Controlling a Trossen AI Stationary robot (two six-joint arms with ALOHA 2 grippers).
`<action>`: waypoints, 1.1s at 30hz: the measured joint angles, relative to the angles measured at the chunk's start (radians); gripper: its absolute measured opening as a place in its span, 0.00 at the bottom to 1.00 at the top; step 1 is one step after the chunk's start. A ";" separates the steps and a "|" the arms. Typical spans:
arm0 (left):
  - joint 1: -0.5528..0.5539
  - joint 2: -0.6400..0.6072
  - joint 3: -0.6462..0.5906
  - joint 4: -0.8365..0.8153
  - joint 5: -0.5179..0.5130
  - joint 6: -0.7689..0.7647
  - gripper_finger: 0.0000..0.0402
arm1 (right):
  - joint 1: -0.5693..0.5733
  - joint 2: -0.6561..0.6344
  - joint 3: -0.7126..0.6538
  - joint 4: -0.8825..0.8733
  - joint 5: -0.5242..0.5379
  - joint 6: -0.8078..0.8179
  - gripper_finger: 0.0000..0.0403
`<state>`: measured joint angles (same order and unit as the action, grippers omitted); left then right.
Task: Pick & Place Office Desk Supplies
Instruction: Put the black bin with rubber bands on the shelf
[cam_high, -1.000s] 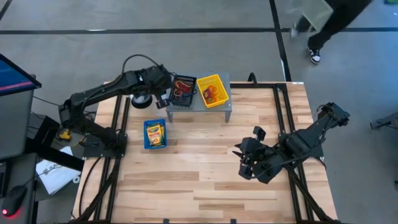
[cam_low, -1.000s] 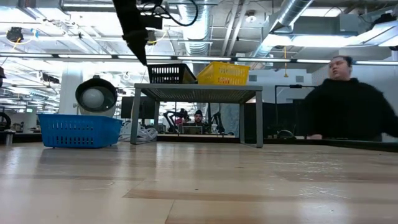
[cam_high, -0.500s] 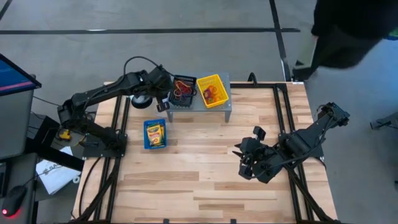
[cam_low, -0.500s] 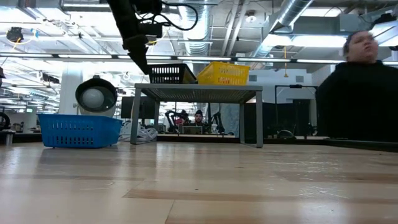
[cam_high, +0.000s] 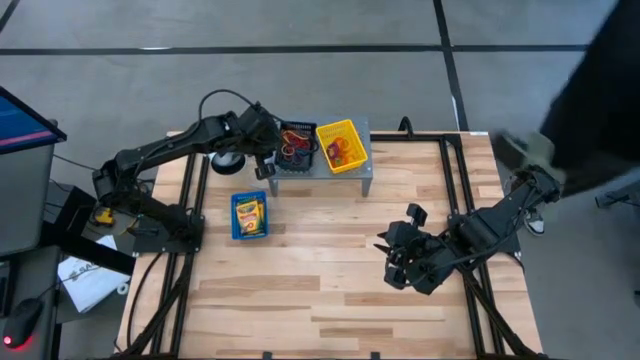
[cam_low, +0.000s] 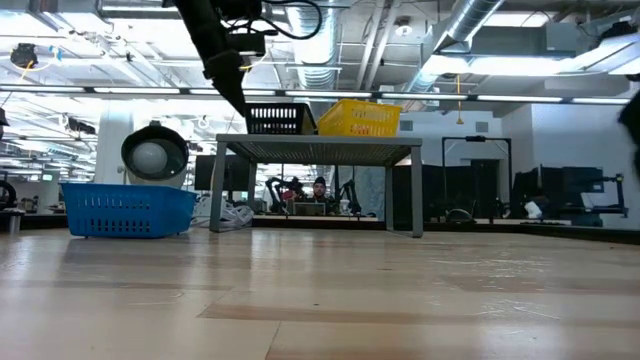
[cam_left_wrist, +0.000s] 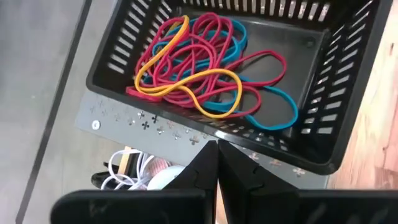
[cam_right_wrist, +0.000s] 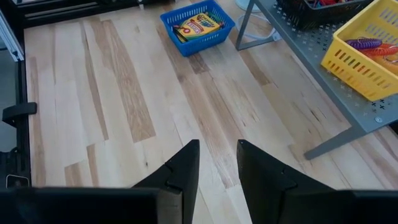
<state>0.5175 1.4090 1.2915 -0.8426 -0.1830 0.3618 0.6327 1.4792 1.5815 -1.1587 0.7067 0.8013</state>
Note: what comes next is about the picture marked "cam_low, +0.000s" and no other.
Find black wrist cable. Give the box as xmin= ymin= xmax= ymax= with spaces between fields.
xmin=219 ymin=0 xmax=324 ymax=41

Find white coiled cable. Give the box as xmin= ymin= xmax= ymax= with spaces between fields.
xmin=192 ymin=194 xmax=255 ymax=231

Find black frame stand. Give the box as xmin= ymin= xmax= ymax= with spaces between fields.
xmin=441 ymin=135 xmax=514 ymax=221

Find grey perforated metal shelf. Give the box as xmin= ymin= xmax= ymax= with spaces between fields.
xmin=208 ymin=133 xmax=425 ymax=239

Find hanging black cable reel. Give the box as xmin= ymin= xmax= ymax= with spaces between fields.
xmin=9 ymin=42 xmax=62 ymax=72

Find long ceiling light strip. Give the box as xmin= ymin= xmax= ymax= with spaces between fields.
xmin=0 ymin=84 xmax=640 ymax=105

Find black metal table frame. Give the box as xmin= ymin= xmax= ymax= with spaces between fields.
xmin=252 ymin=214 xmax=640 ymax=246

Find black curved cable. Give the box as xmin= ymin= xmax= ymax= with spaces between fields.
xmin=0 ymin=179 xmax=19 ymax=212

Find person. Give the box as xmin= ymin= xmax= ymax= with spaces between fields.
xmin=310 ymin=175 xmax=331 ymax=204

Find black computer monitor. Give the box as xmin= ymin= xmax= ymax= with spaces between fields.
xmin=194 ymin=154 xmax=251 ymax=192

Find silver ribbed ventilation duct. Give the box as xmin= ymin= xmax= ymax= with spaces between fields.
xmin=285 ymin=0 xmax=342 ymax=132

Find blue plastic basket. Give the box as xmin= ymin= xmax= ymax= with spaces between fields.
xmin=60 ymin=182 xmax=199 ymax=239

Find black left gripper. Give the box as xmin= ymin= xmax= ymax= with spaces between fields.
xmin=172 ymin=0 xmax=265 ymax=117

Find black plastic basket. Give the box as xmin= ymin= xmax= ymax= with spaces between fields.
xmin=244 ymin=102 xmax=319 ymax=136

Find yellow plastic basket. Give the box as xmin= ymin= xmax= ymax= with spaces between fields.
xmin=316 ymin=98 xmax=403 ymax=138

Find grey laptop lid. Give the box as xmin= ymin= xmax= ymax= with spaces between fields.
xmin=292 ymin=201 xmax=327 ymax=217

